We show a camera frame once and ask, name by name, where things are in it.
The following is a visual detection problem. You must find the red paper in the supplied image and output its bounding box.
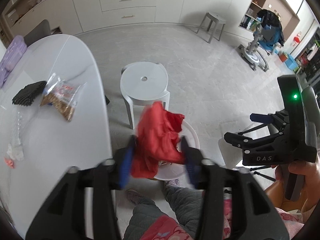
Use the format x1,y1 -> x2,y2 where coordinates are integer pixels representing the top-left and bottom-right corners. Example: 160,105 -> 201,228
131,101 -> 185,178

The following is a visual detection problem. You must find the snack bag with nuts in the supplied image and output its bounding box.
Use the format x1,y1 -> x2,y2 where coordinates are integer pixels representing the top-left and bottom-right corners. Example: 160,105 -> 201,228
40,73 -> 86,122

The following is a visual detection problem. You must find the white tissue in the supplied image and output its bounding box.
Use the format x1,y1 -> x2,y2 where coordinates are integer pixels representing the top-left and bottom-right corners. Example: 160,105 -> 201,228
7,144 -> 24,161

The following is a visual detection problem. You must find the right hand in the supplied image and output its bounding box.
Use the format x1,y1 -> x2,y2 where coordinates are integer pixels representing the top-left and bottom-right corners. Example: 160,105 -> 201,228
271,161 -> 319,184

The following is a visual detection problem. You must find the robot stand base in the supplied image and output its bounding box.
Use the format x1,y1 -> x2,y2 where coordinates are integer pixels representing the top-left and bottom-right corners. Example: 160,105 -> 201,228
238,23 -> 269,72

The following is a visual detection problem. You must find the pink crumpled paper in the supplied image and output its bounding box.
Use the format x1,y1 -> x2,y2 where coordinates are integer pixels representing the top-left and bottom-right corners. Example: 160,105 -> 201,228
4,158 -> 14,168

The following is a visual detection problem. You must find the white round plastic stool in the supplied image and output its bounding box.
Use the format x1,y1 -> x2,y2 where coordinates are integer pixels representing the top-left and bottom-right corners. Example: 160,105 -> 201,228
120,62 -> 170,129

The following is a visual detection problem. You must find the grey square stool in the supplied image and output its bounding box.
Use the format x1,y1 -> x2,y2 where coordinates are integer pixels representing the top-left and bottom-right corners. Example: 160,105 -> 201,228
196,12 -> 227,44

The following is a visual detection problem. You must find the dark grey chair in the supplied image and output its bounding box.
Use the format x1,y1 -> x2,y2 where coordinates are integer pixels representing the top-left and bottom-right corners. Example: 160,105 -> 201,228
24,20 -> 52,46

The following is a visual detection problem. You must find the beige cabinet with drawers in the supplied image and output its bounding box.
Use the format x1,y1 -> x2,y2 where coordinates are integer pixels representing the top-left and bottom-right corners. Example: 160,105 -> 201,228
49,0 -> 252,35

